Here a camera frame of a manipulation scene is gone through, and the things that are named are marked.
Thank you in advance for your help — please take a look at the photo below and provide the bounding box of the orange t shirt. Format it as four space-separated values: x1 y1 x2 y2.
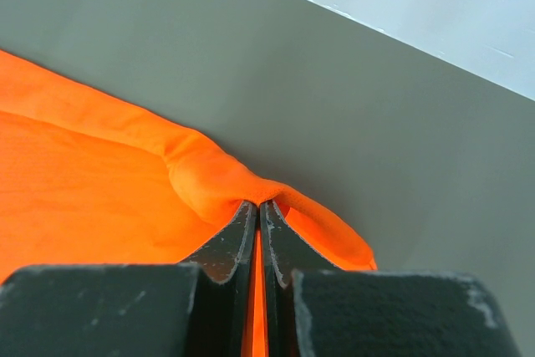
1 52 376 356

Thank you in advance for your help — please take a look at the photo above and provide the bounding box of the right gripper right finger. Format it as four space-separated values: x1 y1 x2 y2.
259 201 520 356

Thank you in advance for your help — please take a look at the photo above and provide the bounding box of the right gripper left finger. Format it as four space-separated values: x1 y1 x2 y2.
1 201 257 356

